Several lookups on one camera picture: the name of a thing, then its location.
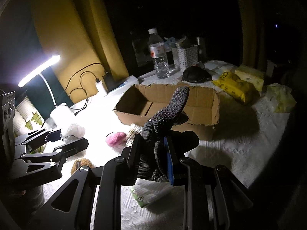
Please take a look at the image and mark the white mesh bath sponge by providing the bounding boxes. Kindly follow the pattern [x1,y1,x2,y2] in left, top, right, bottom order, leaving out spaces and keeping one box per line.
[60,124,85,143]

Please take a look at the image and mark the pink plush toy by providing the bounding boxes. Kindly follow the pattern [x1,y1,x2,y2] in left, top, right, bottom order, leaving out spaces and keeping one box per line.
[106,132,126,147]

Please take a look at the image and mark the white tissue pack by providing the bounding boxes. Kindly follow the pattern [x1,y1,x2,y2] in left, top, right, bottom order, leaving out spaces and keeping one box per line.
[130,179,173,208]

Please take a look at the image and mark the grey dotted sock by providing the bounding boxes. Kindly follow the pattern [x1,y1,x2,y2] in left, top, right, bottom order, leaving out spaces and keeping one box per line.
[138,86,199,183]

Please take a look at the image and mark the cotton swab pack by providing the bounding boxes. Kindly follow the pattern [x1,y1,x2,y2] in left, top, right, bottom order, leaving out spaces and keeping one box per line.
[125,124,143,147]

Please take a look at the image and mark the white LED desk lamp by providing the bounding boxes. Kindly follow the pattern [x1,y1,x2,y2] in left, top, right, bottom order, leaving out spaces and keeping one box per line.
[18,53,73,120]

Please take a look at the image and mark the brown cardboard box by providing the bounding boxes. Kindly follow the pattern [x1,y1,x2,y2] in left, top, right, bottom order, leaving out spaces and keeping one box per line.
[113,83,220,141]

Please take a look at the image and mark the white USB charger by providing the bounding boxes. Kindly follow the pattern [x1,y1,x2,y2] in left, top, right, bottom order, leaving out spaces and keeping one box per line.
[95,78,108,96]

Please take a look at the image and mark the white embossed tablecloth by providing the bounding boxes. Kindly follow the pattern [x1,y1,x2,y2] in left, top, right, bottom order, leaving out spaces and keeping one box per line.
[35,59,292,230]

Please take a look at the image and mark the black power adapter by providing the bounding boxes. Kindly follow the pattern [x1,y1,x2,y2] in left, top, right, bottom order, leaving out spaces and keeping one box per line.
[103,73,118,92]

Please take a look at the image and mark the yellow curtain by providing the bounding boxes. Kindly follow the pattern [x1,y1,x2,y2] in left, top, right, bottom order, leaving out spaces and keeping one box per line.
[30,0,129,103]

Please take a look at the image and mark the clear plastic water bottle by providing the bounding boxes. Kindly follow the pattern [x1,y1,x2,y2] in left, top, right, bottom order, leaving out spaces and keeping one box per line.
[148,28,170,79]

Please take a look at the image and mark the white plastic basket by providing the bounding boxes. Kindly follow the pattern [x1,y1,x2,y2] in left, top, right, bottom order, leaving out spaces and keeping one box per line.
[172,46,198,71]

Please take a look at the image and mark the crumpled green plastic bag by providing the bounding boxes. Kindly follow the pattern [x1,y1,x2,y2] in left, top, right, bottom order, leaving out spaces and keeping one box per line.
[265,83,296,113]

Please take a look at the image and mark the blue plastic bag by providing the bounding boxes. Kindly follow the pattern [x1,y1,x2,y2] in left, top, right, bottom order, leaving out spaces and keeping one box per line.
[164,37,176,48]

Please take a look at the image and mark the pale yellow tissue packet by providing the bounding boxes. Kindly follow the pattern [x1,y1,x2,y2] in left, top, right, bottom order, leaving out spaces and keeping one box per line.
[235,65,264,92]

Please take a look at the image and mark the dark metal thermos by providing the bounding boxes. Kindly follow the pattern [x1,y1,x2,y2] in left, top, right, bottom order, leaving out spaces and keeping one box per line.
[197,37,204,56]

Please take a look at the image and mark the black charging cable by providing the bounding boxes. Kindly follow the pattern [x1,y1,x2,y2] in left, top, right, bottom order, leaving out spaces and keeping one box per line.
[64,62,104,116]

